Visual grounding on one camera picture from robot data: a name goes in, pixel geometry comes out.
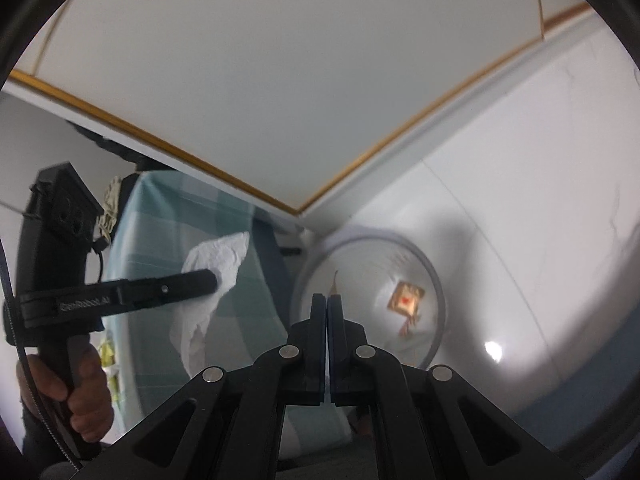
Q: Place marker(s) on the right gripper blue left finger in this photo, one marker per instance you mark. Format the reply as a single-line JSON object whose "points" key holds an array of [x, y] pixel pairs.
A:
{"points": [[307, 375]]}

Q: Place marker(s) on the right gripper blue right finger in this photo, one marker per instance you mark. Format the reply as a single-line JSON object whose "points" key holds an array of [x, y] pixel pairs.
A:
{"points": [[347, 383]]}

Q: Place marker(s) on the brown heart snack packet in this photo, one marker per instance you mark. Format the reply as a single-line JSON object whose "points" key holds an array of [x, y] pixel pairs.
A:
{"points": [[406, 299]]}

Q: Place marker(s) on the white tissue paper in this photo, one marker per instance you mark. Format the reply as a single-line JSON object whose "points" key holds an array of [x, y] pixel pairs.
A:
{"points": [[223, 258]]}

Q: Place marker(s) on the yellow plastic wrapper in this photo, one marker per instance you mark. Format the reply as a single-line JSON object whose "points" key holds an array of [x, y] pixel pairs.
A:
{"points": [[110, 366]]}

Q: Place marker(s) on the white round trash bin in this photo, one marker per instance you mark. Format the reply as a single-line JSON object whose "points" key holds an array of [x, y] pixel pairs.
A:
{"points": [[363, 266]]}

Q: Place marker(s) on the person's left hand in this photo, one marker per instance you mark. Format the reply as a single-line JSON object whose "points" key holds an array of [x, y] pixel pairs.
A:
{"points": [[90, 402]]}

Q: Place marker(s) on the pale yellow crumpled wrapper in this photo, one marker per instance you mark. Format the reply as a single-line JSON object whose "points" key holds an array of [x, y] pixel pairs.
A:
{"points": [[108, 220]]}

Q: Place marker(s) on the teal checkered tablecloth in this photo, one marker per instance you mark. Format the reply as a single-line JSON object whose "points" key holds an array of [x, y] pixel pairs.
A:
{"points": [[174, 224]]}

